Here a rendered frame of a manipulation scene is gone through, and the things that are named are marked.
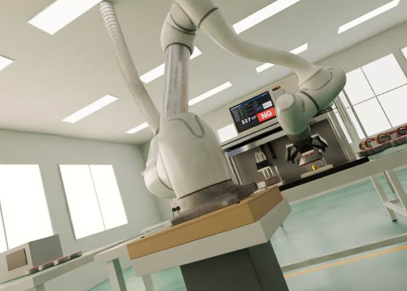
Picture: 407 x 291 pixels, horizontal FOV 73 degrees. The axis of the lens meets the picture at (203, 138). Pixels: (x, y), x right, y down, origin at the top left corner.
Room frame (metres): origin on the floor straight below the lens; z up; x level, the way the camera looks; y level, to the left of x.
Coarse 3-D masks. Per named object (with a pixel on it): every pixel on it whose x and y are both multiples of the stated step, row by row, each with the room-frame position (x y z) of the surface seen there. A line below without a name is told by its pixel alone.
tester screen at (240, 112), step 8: (264, 96) 1.57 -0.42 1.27; (240, 104) 1.61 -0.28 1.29; (248, 104) 1.60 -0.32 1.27; (256, 104) 1.59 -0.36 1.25; (272, 104) 1.56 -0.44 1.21; (232, 112) 1.63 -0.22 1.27; (240, 112) 1.62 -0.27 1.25; (248, 112) 1.60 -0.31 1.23; (240, 120) 1.62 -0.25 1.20; (264, 120) 1.58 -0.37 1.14
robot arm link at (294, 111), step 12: (288, 96) 0.93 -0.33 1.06; (300, 96) 0.96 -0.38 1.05; (276, 108) 0.95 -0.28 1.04; (288, 108) 0.92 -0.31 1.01; (300, 108) 0.93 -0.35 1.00; (312, 108) 0.96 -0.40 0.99; (288, 120) 0.96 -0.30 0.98; (300, 120) 0.97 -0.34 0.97; (288, 132) 1.04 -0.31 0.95; (300, 132) 1.03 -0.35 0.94
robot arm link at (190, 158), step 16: (160, 128) 0.72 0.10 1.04; (176, 128) 0.68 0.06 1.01; (192, 128) 0.68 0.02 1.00; (208, 128) 0.71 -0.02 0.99; (160, 144) 0.71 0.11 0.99; (176, 144) 0.67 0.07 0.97; (192, 144) 0.67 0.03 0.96; (208, 144) 0.69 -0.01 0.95; (160, 160) 0.74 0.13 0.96; (176, 160) 0.68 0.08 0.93; (192, 160) 0.67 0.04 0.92; (208, 160) 0.68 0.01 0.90; (224, 160) 0.72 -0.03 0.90; (160, 176) 0.78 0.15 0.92; (176, 176) 0.69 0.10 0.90; (192, 176) 0.67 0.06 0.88; (208, 176) 0.67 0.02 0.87; (224, 176) 0.70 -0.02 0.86; (176, 192) 0.72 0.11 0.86; (192, 192) 0.68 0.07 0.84
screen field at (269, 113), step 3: (270, 108) 1.57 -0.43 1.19; (273, 108) 1.56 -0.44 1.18; (264, 111) 1.58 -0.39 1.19; (267, 111) 1.57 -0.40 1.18; (270, 111) 1.57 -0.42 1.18; (273, 111) 1.56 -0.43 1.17; (258, 114) 1.59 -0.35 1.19; (261, 114) 1.58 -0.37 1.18; (264, 114) 1.58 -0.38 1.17; (267, 114) 1.57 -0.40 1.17; (270, 114) 1.57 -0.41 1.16; (273, 114) 1.57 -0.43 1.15; (258, 117) 1.59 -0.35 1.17; (261, 117) 1.59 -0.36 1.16; (264, 117) 1.58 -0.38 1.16; (267, 117) 1.58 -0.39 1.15; (261, 120) 1.59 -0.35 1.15
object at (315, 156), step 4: (316, 152) 1.22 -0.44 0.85; (320, 152) 1.24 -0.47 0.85; (304, 156) 1.23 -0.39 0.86; (308, 156) 1.22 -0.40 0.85; (312, 156) 1.22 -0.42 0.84; (316, 156) 1.22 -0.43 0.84; (320, 156) 1.23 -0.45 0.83; (296, 160) 1.28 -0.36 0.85; (300, 160) 1.25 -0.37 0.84; (304, 160) 1.24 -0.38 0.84; (308, 160) 1.22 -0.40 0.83; (312, 160) 1.22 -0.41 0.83; (316, 160) 1.23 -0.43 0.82; (300, 164) 1.25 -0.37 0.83; (304, 164) 1.24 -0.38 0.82
